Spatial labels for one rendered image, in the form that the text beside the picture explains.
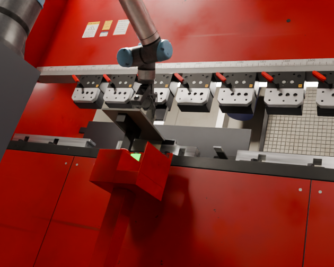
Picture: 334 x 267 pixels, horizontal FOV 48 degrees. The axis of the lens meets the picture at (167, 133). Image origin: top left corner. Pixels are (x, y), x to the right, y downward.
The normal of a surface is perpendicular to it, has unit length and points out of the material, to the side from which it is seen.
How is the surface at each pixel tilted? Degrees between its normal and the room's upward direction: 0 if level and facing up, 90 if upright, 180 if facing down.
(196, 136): 90
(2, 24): 73
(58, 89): 90
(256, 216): 90
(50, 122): 90
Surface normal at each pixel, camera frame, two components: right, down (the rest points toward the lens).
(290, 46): -0.36, -0.46
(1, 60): 0.81, -0.04
